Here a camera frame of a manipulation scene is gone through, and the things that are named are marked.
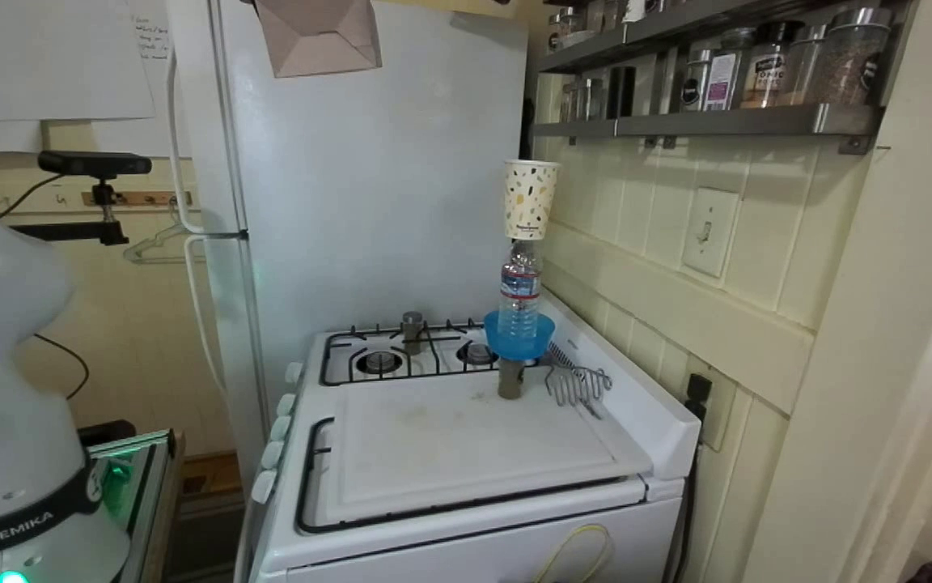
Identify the brown paper takeout box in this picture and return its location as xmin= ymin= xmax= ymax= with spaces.
xmin=253 ymin=0 xmax=386 ymax=82

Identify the clear plastic water bottle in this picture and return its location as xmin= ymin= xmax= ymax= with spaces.
xmin=495 ymin=235 xmax=544 ymax=320

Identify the blue plastic funnel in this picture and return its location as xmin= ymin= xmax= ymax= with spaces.
xmin=481 ymin=309 xmax=558 ymax=366

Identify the small grey cup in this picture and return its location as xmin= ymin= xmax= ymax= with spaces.
xmin=495 ymin=355 xmax=531 ymax=406
xmin=393 ymin=309 xmax=429 ymax=355

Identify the white stove with black grates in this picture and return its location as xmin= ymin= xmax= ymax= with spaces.
xmin=318 ymin=316 xmax=504 ymax=389

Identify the white refrigerator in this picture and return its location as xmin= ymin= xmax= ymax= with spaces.
xmin=162 ymin=0 xmax=531 ymax=457

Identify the white plastic cutting board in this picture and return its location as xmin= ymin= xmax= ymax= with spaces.
xmin=331 ymin=380 xmax=658 ymax=531

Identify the white gas stove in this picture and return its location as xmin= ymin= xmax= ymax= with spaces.
xmin=232 ymin=289 xmax=704 ymax=583

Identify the black burner grate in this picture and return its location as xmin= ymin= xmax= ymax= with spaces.
xmin=290 ymin=415 xmax=653 ymax=537

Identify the glass spice jar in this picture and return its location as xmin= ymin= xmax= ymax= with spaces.
xmin=739 ymin=16 xmax=814 ymax=109
xmin=808 ymin=0 xmax=900 ymax=109
xmin=665 ymin=43 xmax=704 ymax=118

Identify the white label spice jar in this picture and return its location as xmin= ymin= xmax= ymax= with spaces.
xmin=694 ymin=47 xmax=743 ymax=115

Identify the metal wire whisk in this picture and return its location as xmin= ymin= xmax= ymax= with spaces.
xmin=539 ymin=355 xmax=613 ymax=411

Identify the black plug and cable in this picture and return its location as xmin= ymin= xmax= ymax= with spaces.
xmin=661 ymin=370 xmax=715 ymax=583

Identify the cream light switch plate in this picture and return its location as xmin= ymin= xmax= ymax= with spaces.
xmin=678 ymin=185 xmax=741 ymax=282

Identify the cream wall outlet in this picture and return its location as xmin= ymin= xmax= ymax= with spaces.
xmin=682 ymin=370 xmax=735 ymax=454

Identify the metal wall shelf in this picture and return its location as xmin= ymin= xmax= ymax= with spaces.
xmin=538 ymin=0 xmax=814 ymax=78
xmin=528 ymin=102 xmax=885 ymax=155

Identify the wire clothes hanger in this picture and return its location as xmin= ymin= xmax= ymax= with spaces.
xmin=124 ymin=217 xmax=249 ymax=268

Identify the thin black cable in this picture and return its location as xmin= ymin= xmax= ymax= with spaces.
xmin=29 ymin=327 xmax=92 ymax=406

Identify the black stereo camera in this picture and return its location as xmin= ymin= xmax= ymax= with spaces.
xmin=36 ymin=149 xmax=156 ymax=180

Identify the black camera stand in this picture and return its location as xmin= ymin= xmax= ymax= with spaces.
xmin=0 ymin=174 xmax=132 ymax=251

